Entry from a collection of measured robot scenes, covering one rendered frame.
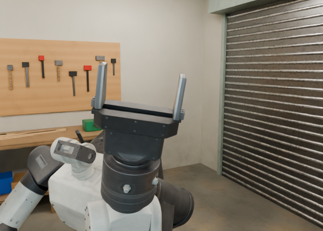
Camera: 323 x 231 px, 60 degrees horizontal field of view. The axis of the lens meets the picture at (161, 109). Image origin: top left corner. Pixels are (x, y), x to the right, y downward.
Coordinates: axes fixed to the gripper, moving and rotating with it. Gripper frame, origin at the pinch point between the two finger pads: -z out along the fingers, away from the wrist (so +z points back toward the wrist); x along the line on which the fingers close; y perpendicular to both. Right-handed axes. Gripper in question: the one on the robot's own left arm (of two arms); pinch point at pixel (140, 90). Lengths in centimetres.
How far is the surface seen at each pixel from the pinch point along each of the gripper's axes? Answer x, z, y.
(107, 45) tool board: 68, 70, 341
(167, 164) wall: -39, 243, 339
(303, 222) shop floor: -178, 190, 191
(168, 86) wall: -24, 125, 372
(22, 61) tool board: 158, 92, 288
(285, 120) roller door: -152, 102, 249
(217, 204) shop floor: -96, 212, 226
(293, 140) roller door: -161, 118, 235
